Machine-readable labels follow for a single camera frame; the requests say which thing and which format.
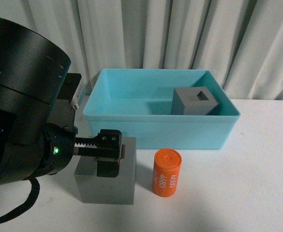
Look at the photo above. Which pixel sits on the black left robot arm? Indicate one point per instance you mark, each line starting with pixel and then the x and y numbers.
pixel 37 111

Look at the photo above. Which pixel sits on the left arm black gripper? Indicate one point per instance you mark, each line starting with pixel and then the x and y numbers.
pixel 60 144

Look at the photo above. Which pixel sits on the gray block with round hole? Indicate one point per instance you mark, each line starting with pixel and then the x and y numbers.
pixel 108 190

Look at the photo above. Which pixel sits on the light blue plastic box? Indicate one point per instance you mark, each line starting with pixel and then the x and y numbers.
pixel 138 103

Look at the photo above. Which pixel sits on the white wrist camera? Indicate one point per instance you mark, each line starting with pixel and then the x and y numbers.
pixel 78 96

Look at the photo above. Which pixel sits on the gray block with square hole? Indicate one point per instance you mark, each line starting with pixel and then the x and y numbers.
pixel 193 101

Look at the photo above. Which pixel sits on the orange cylinder with white numbers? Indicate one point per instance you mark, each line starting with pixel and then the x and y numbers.
pixel 166 169

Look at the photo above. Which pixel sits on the white pleated curtain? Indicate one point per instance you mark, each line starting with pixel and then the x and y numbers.
pixel 239 41

